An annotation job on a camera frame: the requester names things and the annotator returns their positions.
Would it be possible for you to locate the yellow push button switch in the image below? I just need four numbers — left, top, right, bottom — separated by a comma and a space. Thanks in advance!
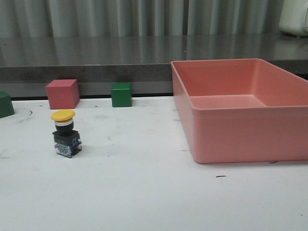
51, 109, 82, 158

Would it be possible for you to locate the green cube block centre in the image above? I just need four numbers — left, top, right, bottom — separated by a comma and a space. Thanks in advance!
111, 83, 132, 107

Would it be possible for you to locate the green cube block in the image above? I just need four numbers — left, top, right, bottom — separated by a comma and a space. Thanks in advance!
111, 83, 132, 107
0, 91, 15, 118

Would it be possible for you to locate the pink plastic bin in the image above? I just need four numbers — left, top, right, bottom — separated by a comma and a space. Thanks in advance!
171, 59, 308, 164

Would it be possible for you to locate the pink cube block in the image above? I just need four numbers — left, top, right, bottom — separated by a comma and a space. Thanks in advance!
46, 79, 80, 110

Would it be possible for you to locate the green cube block left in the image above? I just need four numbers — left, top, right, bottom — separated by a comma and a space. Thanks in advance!
0, 91, 15, 118

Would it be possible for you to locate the grey pleated curtain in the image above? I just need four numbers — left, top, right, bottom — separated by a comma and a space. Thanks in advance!
0, 0, 283, 38

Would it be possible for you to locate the white appliance on counter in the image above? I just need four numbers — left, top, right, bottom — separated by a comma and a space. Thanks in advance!
279, 0, 308, 37

